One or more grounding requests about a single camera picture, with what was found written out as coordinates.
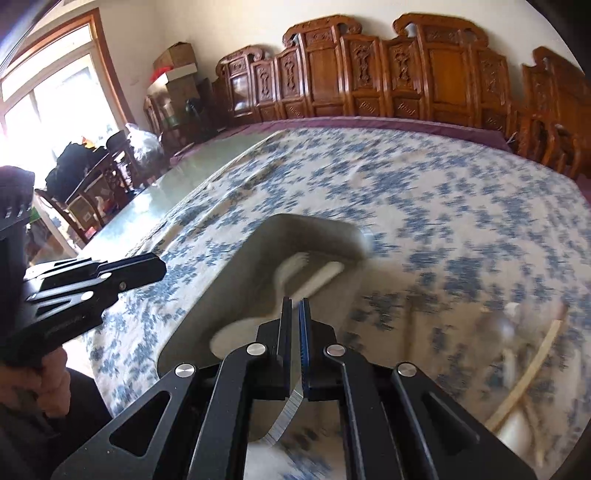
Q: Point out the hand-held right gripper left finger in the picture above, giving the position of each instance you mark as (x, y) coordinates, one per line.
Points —
(287, 337)

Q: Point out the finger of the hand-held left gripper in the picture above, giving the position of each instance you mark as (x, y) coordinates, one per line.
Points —
(69, 304)
(138, 267)

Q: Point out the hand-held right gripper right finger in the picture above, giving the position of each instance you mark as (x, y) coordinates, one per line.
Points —
(304, 337)

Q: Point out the white plastic fork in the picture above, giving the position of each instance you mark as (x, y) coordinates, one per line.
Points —
(295, 272)

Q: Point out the stainless steel tray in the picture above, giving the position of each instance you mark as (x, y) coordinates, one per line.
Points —
(221, 286)

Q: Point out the person's left hand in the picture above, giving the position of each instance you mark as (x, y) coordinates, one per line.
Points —
(57, 378)

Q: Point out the wooden chair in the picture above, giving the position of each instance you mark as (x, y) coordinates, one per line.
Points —
(99, 184)

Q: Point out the person's dark clothing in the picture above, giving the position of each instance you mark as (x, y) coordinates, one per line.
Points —
(85, 401)

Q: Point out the black bag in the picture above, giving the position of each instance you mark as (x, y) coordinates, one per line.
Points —
(71, 164)

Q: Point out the clear plastic bag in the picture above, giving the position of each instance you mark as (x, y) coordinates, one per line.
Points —
(144, 150)

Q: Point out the wooden armchair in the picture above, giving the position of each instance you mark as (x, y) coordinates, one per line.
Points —
(171, 120)

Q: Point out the blue floral tablecloth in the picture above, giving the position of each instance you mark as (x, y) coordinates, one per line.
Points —
(415, 207)

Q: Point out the wooden framed window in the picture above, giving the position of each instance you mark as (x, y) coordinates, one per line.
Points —
(55, 92)

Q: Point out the large brown cardboard box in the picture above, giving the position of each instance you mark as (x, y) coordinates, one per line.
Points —
(184, 88)

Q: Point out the white and red box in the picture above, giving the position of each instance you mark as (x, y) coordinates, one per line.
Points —
(173, 74)

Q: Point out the small carved wooden bench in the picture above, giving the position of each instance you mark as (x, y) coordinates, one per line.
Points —
(249, 87)

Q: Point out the purple cloth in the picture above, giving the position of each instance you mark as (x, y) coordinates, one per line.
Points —
(369, 123)

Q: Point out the large carved wooden bench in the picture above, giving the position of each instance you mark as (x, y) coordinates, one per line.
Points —
(369, 69)

